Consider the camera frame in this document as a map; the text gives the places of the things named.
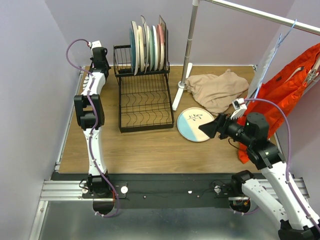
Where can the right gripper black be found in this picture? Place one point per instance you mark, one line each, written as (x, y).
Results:
(221, 125)

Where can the cream blue leaf plate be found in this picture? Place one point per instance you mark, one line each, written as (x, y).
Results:
(188, 123)

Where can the white blue striped plate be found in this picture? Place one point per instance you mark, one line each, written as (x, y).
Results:
(85, 84)

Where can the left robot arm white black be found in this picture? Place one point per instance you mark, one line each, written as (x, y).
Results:
(91, 118)

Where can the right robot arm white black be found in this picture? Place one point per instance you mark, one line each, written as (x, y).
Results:
(289, 210)

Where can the silver clothes rack stand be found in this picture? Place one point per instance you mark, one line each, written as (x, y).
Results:
(240, 8)

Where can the beige cloth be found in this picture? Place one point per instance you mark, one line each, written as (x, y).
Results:
(216, 92)

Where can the grey cloth on hanger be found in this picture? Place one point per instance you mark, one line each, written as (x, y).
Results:
(261, 71)

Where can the orange garment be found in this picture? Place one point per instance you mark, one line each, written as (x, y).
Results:
(285, 90)

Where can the large white black-rimmed plate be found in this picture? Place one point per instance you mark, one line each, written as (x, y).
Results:
(137, 46)

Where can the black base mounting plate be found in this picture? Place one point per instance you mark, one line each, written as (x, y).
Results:
(165, 191)

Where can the mint green plate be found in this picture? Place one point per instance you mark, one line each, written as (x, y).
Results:
(152, 48)

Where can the pink plate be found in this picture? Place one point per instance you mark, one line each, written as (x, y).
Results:
(161, 43)

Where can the teal scalloped plate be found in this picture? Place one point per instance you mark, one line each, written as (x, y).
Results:
(132, 49)

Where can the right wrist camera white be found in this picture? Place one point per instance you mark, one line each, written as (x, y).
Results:
(240, 108)

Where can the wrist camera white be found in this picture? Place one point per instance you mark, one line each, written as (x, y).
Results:
(94, 44)
(240, 108)

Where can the black wire dish rack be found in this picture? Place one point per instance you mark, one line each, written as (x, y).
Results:
(144, 101)

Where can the blue wire hanger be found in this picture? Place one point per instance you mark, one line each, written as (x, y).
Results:
(281, 39)

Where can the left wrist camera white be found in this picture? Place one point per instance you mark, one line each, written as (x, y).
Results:
(94, 44)

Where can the aluminium rail frame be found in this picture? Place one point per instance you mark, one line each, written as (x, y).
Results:
(64, 214)

